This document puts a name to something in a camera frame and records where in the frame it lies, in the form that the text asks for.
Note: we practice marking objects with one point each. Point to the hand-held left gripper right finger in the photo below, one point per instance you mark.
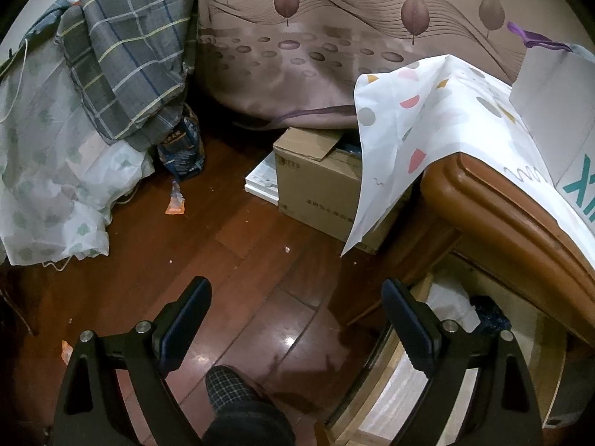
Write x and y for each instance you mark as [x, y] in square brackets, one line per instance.
[411, 330]

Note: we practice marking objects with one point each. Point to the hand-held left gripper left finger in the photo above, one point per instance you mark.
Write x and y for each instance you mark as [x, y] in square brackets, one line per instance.
[183, 325]

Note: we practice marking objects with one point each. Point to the wooden drawer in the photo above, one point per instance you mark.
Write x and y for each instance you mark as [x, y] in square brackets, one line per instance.
[551, 371]

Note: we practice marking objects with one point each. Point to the white folded cloth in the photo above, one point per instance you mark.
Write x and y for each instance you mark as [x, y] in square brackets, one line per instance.
[451, 302]

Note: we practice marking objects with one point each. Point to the plaid slipper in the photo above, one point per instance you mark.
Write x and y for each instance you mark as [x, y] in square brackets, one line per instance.
[230, 385]

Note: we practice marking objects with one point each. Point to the dark navy speckled cloth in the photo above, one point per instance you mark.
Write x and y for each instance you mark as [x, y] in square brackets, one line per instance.
[490, 316]

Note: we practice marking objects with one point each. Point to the orange wrapper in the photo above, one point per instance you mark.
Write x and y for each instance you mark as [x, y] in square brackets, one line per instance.
[175, 206]

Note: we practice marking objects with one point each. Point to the orange and blue wrapper scrap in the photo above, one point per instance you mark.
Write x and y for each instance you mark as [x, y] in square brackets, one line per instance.
[66, 351]

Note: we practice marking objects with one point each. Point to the plaid slipper foot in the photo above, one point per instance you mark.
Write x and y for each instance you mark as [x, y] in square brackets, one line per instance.
[251, 427]

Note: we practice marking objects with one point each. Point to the brown wooden nightstand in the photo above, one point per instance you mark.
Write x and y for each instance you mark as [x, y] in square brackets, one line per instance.
[502, 213]

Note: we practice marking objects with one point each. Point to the white flat box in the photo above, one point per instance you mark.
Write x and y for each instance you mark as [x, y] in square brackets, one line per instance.
[260, 181]

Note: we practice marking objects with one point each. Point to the blue snack packet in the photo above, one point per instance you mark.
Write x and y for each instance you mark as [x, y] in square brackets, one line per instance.
[181, 153]

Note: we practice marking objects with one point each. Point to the brown cardboard box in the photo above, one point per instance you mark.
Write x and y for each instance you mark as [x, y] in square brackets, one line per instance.
[311, 181]

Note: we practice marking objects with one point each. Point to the white sheer floral cloth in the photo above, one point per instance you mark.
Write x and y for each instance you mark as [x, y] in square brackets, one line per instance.
[42, 172]

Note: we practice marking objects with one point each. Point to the white cloth with coloured shapes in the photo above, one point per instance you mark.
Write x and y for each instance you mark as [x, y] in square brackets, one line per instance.
[418, 116]

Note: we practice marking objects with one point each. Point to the bed with leaf print sheet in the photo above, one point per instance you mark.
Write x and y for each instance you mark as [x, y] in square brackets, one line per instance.
[325, 79]

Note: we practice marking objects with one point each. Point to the white shoe box teal print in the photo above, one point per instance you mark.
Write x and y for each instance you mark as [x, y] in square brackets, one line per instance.
[548, 102]

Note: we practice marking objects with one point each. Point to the grey plaid blanket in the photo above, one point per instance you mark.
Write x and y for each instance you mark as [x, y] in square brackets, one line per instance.
[125, 55]

